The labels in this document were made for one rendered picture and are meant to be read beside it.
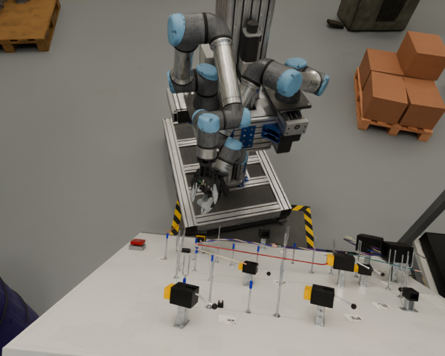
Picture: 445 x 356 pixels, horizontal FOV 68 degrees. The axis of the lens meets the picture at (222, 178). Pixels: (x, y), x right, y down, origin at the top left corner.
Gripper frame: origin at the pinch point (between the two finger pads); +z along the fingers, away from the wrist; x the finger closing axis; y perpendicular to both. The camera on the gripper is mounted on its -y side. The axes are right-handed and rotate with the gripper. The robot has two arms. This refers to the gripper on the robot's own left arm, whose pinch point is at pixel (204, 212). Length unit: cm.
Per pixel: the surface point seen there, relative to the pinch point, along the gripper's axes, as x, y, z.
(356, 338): 82, 17, 0
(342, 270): 61, -11, -9
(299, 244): -25, -138, 10
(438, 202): 70, -44, -46
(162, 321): 52, 49, 16
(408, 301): 82, -12, -11
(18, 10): -479, 25, -89
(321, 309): 72, 19, -1
